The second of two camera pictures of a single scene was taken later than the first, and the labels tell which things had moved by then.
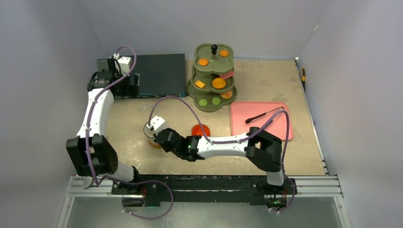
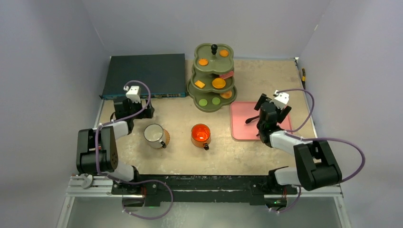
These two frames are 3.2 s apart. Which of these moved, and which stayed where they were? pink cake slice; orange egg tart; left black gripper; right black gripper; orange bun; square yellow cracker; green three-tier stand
Moved: left black gripper; right black gripper
Stayed: orange bun; pink cake slice; green three-tier stand; orange egg tart; square yellow cracker
